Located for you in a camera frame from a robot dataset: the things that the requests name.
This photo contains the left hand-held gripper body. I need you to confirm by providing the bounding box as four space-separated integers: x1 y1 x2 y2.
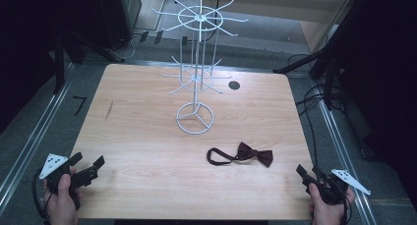
38 152 99 210

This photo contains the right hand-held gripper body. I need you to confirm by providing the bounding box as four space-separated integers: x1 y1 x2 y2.
302 168 373 206

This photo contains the dark brown bow tie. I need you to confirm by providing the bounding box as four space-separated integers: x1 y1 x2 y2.
206 141 274 169

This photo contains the white wire display rack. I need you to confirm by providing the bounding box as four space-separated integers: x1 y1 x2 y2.
150 0 250 136

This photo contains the person's right hand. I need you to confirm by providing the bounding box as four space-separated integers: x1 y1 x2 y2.
308 182 356 225

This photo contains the person's left hand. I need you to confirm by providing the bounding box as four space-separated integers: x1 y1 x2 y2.
43 173 84 225

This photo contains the black metal stand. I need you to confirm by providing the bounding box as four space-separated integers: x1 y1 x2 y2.
48 25 126 95
272 0 362 112

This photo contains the beige wooden board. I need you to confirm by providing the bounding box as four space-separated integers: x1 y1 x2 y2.
209 0 359 54

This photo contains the dark cabinet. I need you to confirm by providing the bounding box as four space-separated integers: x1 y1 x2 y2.
96 0 143 51

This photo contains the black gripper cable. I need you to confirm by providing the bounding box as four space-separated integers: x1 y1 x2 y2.
339 191 353 225
30 168 51 221

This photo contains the metal floor rail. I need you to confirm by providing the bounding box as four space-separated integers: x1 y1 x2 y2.
316 95 378 225
0 62 77 216

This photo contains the black floor cable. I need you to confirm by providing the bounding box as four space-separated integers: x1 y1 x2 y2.
287 52 345 169

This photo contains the white floor cable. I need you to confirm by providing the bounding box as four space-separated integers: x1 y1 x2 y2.
109 32 146 61

